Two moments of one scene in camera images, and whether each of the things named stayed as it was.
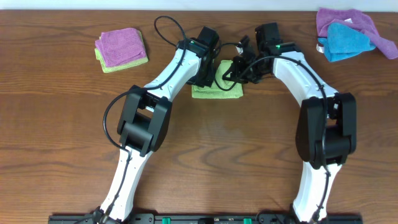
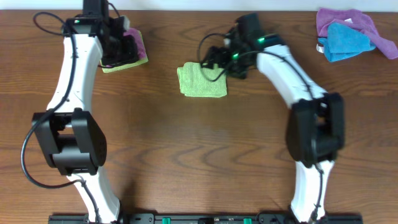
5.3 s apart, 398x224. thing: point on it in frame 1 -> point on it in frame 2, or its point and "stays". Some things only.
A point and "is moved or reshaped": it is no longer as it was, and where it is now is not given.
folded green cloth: x=108 y=69 stays
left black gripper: x=204 y=76 -> x=123 y=51
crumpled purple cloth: x=357 y=19 stays
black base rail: x=206 y=219 stays
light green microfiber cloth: x=222 y=88 is moved or reshaped
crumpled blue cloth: x=342 y=42 stays
